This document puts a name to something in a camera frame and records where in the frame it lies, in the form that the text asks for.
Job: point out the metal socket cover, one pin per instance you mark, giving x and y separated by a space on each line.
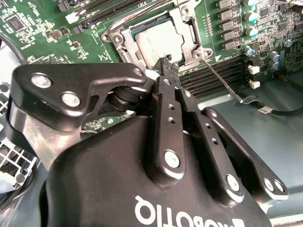
182 28

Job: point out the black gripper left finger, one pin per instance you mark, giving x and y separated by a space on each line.
59 78

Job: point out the silver CPU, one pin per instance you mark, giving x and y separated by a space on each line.
158 40

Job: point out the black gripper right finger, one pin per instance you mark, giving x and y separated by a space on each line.
213 151

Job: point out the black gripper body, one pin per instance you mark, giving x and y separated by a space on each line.
118 177

